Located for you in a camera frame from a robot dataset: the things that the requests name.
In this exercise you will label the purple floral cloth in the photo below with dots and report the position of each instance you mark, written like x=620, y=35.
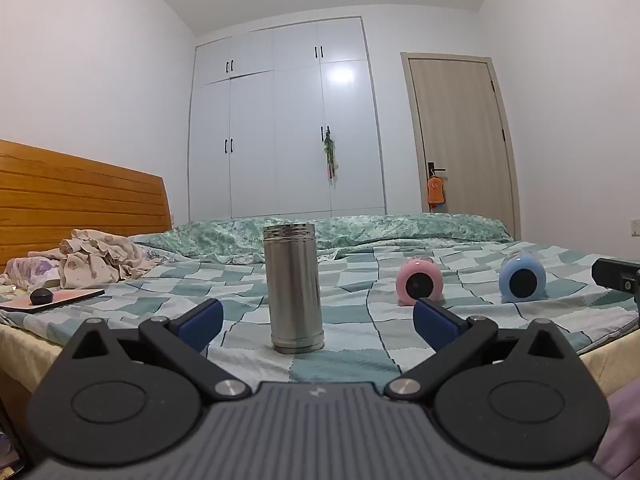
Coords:
x=22, y=267

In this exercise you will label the crumpled beige clothes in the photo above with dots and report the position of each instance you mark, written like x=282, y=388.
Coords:
x=95, y=257

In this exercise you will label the white wardrobe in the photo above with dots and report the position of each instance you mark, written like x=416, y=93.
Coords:
x=280, y=125

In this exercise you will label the beige door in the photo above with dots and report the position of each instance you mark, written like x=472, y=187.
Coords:
x=460, y=130

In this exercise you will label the green hanging ornament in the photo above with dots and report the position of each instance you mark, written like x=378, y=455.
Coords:
x=330, y=155

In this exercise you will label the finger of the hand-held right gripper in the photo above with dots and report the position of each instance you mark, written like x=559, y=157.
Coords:
x=612, y=272

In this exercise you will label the black round object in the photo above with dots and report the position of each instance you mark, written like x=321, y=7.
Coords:
x=41, y=296

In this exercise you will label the pink flat tablet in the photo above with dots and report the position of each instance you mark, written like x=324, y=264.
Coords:
x=65, y=297

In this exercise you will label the green floral quilt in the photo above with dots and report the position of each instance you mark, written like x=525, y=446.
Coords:
x=350, y=230

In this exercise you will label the blue cup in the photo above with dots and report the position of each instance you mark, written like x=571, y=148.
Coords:
x=507, y=280

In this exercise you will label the pink cup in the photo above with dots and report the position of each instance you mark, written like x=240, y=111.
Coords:
x=406, y=280

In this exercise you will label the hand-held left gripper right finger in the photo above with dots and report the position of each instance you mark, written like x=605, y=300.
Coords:
x=435, y=322

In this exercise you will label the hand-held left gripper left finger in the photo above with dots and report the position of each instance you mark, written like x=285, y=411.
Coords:
x=202, y=322

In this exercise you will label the wall socket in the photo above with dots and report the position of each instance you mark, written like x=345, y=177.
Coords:
x=635, y=227

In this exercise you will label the wooden headboard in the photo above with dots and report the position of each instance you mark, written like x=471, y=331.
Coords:
x=75, y=195

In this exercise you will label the stainless steel cup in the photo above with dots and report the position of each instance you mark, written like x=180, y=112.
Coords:
x=294, y=290

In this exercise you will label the purple clothing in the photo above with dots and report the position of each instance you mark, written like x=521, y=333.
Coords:
x=622, y=435

